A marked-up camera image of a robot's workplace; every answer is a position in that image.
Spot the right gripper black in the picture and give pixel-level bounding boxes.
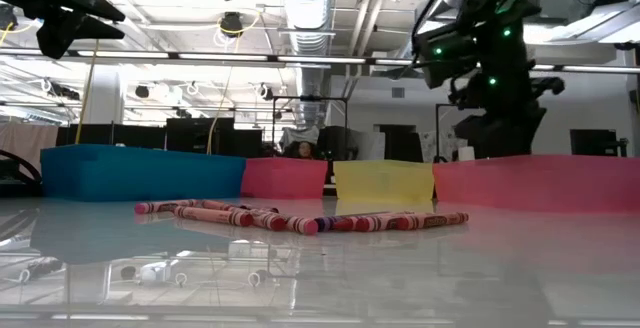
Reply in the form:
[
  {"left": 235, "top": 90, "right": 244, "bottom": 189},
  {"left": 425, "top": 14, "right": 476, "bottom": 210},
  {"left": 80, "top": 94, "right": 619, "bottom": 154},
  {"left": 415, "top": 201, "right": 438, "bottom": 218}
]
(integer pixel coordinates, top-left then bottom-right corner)
[{"left": 451, "top": 87, "right": 550, "bottom": 160}]

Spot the red crayon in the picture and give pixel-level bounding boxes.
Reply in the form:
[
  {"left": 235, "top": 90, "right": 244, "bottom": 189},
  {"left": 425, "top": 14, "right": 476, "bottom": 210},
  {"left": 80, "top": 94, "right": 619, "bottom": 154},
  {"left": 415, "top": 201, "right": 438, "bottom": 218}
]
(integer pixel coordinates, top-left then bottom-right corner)
[
  {"left": 355, "top": 211, "right": 417, "bottom": 233},
  {"left": 172, "top": 204, "right": 255, "bottom": 228},
  {"left": 134, "top": 198, "right": 197, "bottom": 215},
  {"left": 397, "top": 211, "right": 470, "bottom": 231},
  {"left": 219, "top": 206, "right": 289, "bottom": 233},
  {"left": 333, "top": 214, "right": 360, "bottom": 233},
  {"left": 249, "top": 208, "right": 320, "bottom": 237},
  {"left": 197, "top": 198, "right": 250, "bottom": 211}
]

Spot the pink plastic bin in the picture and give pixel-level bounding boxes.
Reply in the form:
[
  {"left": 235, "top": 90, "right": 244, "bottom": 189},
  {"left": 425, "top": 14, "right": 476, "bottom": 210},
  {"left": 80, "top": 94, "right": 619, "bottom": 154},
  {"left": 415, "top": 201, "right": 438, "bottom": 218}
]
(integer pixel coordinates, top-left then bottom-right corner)
[{"left": 432, "top": 153, "right": 640, "bottom": 214}]

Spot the black monitor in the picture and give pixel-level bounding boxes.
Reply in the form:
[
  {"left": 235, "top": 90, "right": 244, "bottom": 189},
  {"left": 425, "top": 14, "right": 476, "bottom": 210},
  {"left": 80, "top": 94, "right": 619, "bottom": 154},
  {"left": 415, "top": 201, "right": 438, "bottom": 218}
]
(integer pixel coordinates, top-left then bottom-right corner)
[
  {"left": 569, "top": 127, "right": 630, "bottom": 157},
  {"left": 374, "top": 123, "right": 426, "bottom": 163}
]

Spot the yellow plastic bin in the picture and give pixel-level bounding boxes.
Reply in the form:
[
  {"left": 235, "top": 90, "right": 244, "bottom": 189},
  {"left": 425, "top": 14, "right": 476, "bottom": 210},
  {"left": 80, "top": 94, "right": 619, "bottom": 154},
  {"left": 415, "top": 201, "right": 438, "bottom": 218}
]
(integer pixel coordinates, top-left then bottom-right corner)
[{"left": 332, "top": 159, "right": 436, "bottom": 200}]

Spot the pink hanging cloth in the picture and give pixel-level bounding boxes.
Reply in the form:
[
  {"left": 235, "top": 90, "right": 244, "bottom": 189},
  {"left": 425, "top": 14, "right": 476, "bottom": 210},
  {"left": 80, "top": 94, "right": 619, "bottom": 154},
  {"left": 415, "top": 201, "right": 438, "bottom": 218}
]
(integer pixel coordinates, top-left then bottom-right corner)
[{"left": 0, "top": 121, "right": 60, "bottom": 170}]

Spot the blue plastic bin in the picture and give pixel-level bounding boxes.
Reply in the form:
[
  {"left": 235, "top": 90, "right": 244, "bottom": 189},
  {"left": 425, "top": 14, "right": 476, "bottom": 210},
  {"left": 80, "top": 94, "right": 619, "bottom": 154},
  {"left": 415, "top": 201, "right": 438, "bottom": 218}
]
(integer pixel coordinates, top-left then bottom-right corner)
[{"left": 39, "top": 142, "right": 247, "bottom": 203}]

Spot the black office chair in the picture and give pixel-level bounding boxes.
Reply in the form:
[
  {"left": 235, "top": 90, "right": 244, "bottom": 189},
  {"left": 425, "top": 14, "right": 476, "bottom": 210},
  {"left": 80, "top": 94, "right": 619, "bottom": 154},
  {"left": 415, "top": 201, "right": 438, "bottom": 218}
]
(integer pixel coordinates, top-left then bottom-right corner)
[{"left": 314, "top": 125, "right": 354, "bottom": 162}]

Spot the person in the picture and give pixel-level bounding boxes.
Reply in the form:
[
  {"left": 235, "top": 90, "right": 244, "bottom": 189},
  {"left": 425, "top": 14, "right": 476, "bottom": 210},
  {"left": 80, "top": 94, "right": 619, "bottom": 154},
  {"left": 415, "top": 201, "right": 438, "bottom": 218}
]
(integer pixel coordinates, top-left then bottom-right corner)
[{"left": 286, "top": 140, "right": 317, "bottom": 160}]

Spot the red plastic bin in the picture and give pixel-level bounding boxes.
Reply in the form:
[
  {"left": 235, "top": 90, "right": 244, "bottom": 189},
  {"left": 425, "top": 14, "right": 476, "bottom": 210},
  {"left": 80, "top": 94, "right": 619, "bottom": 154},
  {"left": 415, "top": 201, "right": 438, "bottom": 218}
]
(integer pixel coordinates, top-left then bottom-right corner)
[{"left": 240, "top": 156, "right": 330, "bottom": 200}]

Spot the yellow cable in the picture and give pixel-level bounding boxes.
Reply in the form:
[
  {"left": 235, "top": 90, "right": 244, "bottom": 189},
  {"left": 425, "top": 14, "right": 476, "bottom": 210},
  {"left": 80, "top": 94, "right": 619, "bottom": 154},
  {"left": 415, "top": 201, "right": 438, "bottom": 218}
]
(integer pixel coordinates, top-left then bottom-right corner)
[{"left": 74, "top": 0, "right": 107, "bottom": 145}]

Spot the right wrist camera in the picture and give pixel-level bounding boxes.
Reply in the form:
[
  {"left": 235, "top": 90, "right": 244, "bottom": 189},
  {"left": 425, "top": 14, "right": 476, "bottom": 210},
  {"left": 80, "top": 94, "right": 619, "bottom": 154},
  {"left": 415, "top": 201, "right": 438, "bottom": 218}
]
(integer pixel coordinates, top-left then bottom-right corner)
[{"left": 530, "top": 75, "right": 567, "bottom": 97}]

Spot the black ceiling camera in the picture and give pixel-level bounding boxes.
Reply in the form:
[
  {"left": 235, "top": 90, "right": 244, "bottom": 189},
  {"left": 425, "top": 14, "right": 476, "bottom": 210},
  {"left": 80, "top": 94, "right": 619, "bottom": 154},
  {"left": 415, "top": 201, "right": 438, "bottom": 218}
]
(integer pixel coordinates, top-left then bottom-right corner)
[{"left": 218, "top": 11, "right": 245, "bottom": 39}]

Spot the silver air duct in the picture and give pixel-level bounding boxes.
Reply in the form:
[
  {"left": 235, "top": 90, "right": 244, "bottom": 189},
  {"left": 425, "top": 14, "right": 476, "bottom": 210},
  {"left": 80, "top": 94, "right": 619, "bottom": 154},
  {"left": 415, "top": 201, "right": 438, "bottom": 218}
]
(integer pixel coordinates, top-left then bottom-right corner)
[{"left": 277, "top": 0, "right": 335, "bottom": 125}]

